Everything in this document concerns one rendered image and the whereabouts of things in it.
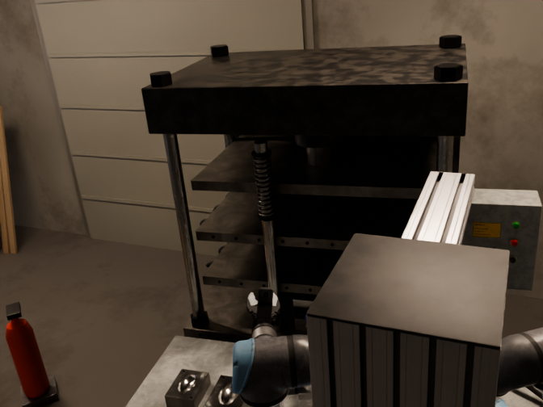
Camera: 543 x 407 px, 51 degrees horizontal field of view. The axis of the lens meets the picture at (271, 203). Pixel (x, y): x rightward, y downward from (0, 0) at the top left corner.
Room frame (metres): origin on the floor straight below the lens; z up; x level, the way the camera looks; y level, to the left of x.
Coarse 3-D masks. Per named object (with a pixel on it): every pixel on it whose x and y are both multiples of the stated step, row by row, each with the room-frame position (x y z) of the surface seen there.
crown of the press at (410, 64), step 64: (192, 64) 2.88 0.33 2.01; (256, 64) 2.71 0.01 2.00; (320, 64) 2.57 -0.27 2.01; (384, 64) 2.44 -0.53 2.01; (448, 64) 2.07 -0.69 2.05; (192, 128) 2.32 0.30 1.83; (256, 128) 2.23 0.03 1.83; (320, 128) 2.15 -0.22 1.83; (384, 128) 2.07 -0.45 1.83; (448, 128) 1.99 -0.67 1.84
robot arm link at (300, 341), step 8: (296, 336) 1.06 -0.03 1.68; (304, 336) 1.06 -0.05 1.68; (296, 344) 1.02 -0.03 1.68; (304, 344) 1.03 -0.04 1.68; (296, 352) 1.01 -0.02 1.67; (304, 352) 1.01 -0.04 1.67; (296, 360) 0.99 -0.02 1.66; (304, 360) 0.99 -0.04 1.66; (304, 368) 0.99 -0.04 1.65; (304, 376) 0.98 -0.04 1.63; (304, 384) 0.99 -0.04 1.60; (296, 392) 1.27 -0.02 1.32; (304, 392) 1.27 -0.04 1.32
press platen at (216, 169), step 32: (224, 160) 2.73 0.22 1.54; (288, 160) 2.64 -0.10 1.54; (352, 160) 2.56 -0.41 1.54; (384, 160) 2.52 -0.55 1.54; (416, 160) 2.48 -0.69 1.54; (256, 192) 2.38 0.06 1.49; (288, 192) 2.33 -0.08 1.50; (320, 192) 2.28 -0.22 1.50; (352, 192) 2.24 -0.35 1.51; (384, 192) 2.20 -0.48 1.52; (416, 192) 2.15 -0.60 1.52
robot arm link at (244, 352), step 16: (288, 336) 1.06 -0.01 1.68; (240, 352) 1.02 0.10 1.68; (256, 352) 1.01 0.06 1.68; (272, 352) 1.01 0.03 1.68; (288, 352) 1.01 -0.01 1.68; (240, 368) 0.99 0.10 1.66; (256, 368) 0.99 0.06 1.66; (272, 368) 0.99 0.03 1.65; (288, 368) 0.99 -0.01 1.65; (240, 384) 0.98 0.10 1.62; (256, 384) 0.98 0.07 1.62; (272, 384) 0.98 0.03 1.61; (288, 384) 0.98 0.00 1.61; (256, 400) 0.98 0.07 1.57; (272, 400) 0.98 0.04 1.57
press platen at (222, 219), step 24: (240, 192) 2.89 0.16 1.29; (216, 216) 2.60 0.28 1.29; (240, 216) 2.57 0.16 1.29; (288, 216) 2.52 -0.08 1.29; (312, 216) 2.50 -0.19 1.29; (336, 216) 2.47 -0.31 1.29; (360, 216) 2.45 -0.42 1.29; (384, 216) 2.42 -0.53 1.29; (408, 216) 2.40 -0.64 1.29; (216, 240) 2.42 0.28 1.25; (240, 240) 2.38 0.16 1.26; (288, 240) 2.30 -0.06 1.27; (312, 240) 2.27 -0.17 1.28; (336, 240) 2.23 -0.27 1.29
